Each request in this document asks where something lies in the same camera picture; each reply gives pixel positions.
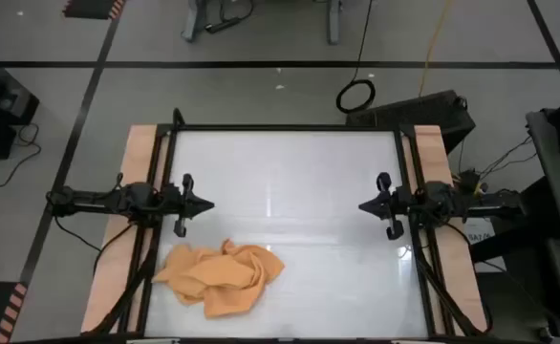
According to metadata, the thin black floor cable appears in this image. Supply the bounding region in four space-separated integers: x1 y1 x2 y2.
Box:
0 122 42 188

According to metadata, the yellow floor cable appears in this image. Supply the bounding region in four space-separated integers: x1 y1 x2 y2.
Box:
418 0 453 98

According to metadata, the small black striped floor mat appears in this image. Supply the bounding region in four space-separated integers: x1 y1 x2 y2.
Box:
61 0 127 21

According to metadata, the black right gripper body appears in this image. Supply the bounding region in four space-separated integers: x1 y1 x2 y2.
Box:
377 171 413 241

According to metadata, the black power strip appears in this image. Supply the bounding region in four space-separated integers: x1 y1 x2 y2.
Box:
205 16 242 34

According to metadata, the grey desk leg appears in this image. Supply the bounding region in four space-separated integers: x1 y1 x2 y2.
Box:
181 0 209 43
326 0 342 46

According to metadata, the black cart base frame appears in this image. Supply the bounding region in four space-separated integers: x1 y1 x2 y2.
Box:
470 176 560 264

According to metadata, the black coiled floor cable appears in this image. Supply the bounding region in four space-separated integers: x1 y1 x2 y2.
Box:
335 0 377 115

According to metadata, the black computer tower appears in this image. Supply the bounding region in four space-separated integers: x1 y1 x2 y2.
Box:
345 89 477 155

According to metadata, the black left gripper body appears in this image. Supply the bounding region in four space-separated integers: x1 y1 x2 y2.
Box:
163 172 196 239

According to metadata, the black metal table frame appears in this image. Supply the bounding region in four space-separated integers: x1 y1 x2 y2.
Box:
88 107 494 344

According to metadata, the black cable bundle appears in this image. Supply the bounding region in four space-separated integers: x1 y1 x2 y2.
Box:
454 136 539 197

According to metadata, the orange waffle towel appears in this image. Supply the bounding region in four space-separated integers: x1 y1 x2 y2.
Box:
151 238 286 320

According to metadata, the white paper sheet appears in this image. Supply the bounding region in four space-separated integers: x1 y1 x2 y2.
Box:
461 217 506 273

